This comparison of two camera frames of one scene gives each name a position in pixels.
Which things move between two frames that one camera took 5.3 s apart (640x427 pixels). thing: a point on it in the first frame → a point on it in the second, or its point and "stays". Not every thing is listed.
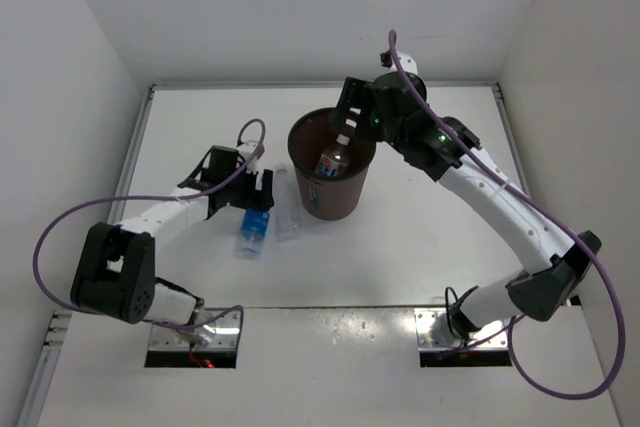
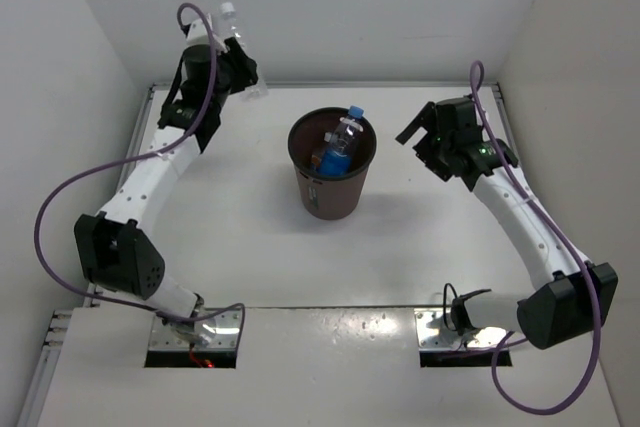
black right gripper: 355,94 → 426,119
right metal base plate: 424,318 stays
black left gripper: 257,199 → 241,66
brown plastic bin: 327,197 stays
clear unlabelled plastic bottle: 287,215 → 227,26
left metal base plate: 220,335 stays
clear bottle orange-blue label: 335,159 → 318,154
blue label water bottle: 252,235 → 336,158
